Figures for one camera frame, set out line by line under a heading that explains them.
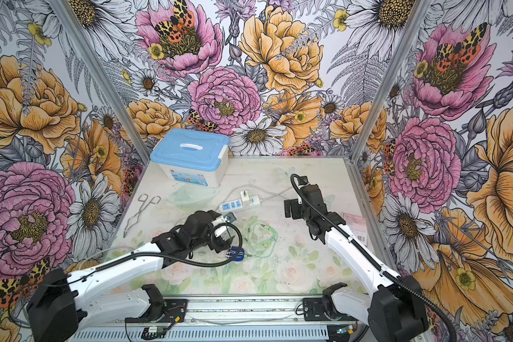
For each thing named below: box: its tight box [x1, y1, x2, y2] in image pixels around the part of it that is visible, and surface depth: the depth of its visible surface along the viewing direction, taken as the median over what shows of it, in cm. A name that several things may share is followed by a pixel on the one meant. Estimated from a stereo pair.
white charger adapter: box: [240, 190, 251, 207], surface depth 98 cm
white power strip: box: [219, 199, 252, 213], surface depth 101 cm
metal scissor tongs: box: [123, 193, 162, 238], surface depth 104 cm
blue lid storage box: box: [149, 128, 231, 188], surface depth 105 cm
